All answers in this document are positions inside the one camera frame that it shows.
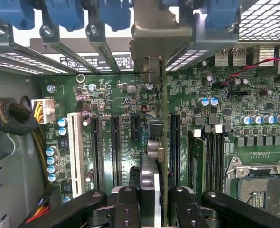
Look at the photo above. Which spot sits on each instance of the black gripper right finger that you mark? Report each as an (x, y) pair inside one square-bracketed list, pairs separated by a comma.
[(187, 211)]

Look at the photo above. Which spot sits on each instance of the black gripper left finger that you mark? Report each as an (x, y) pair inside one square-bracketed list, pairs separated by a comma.
[(127, 209)]

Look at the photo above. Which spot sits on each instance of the black RAM slot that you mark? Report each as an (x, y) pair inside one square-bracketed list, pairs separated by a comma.
[(218, 166), (209, 166)]

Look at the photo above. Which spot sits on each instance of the long black expansion slot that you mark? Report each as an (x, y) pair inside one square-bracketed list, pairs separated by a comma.
[(116, 152), (97, 152), (175, 147)]

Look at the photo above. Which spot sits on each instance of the white expansion slot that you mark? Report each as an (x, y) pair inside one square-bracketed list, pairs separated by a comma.
[(76, 154)]

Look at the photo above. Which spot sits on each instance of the CPU socket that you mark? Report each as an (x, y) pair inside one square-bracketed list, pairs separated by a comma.
[(261, 194)]

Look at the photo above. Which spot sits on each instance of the short black expansion slot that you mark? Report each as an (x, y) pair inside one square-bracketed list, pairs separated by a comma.
[(135, 128)]

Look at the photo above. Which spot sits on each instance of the green motherboard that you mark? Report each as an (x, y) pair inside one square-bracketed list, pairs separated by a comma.
[(121, 95)]

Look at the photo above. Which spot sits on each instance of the grey power supply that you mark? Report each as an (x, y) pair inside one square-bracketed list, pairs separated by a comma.
[(16, 171)]

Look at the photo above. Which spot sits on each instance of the white power connector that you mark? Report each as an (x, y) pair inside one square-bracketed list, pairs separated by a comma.
[(46, 110)]

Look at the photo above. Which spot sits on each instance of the black rear panel label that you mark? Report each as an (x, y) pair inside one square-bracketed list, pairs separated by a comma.
[(92, 62)]

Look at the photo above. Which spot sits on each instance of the metal slot cover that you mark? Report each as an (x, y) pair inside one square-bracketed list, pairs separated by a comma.
[(19, 58), (105, 52), (64, 50)]

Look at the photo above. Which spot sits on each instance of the blue slot latch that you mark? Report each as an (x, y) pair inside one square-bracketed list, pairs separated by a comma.
[(64, 14), (14, 12), (115, 14), (221, 14)]

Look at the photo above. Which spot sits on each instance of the open dark grey PC case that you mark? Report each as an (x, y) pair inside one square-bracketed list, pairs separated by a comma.
[(261, 23)]

